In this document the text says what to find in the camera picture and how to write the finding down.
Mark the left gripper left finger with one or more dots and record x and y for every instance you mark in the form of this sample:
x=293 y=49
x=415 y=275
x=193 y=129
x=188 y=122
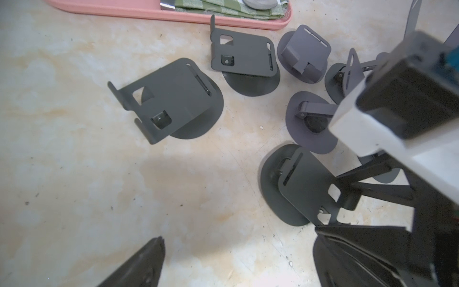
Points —
x=143 y=269

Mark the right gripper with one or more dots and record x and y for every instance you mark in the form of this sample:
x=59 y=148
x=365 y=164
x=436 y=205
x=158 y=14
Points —
x=383 y=256

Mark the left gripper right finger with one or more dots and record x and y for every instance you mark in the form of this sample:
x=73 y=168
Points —
x=331 y=265

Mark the dark green phone stand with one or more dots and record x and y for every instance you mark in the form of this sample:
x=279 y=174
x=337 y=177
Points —
x=177 y=100
x=384 y=178
x=342 y=78
x=247 y=62
x=298 y=187

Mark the purple phone stand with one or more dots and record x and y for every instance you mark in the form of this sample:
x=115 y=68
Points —
x=307 y=119
x=304 y=54

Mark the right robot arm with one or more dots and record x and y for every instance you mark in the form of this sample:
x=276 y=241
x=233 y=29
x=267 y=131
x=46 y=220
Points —
x=436 y=212

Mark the green checkered cloth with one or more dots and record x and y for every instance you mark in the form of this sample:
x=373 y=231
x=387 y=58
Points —
x=230 y=8

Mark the pink tray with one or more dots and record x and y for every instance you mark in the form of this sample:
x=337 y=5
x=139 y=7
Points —
x=151 y=10

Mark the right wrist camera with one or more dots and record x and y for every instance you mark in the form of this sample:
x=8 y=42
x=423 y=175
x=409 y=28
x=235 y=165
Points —
x=409 y=108

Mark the white handled spoon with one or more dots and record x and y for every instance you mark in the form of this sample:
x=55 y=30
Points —
x=261 y=4

